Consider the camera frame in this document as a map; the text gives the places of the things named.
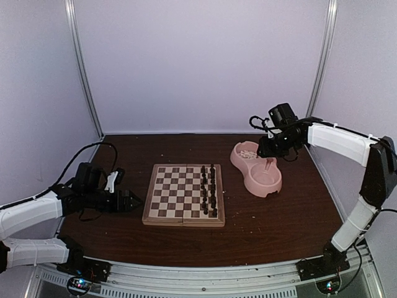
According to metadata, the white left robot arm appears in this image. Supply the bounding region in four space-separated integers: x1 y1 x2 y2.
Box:
1 163 143 276

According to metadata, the aluminium frame post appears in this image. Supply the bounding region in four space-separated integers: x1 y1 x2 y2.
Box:
65 0 105 139
306 0 339 117

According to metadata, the aluminium front rail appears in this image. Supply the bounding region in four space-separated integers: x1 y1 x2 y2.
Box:
24 245 385 298

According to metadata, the left circuit board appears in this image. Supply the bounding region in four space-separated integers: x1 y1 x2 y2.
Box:
66 276 92 295

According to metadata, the dark chess pieces row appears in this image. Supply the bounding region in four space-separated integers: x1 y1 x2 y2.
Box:
200 164 218 219

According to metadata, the right aluminium frame post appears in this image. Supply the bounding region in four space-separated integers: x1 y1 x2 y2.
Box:
306 0 339 117

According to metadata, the wooden chess board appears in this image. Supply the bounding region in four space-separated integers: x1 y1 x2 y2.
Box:
142 164 226 228

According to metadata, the pink double pet bowl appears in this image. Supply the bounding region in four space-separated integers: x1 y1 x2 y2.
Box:
230 141 282 198

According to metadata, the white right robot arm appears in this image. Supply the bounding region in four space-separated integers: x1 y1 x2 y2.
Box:
249 103 396 274

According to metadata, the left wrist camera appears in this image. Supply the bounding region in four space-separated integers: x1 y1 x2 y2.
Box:
104 168 125 193

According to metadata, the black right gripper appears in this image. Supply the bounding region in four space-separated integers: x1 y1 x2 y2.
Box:
258 130 299 158

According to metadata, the pile of white chess pieces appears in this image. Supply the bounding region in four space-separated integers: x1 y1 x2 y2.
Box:
238 150 257 160

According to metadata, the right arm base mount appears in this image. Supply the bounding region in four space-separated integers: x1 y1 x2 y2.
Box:
295 256 350 281

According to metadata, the circuit board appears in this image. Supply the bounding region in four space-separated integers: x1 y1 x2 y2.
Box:
66 276 92 295
316 278 341 295

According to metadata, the right circuit board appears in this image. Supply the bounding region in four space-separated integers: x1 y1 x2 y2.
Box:
316 278 341 295

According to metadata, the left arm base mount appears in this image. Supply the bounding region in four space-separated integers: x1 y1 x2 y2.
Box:
56 258 111 282

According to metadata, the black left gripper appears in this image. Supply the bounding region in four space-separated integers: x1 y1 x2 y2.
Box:
84 188 143 213

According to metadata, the left aluminium frame post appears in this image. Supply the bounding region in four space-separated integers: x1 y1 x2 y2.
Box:
65 0 105 139

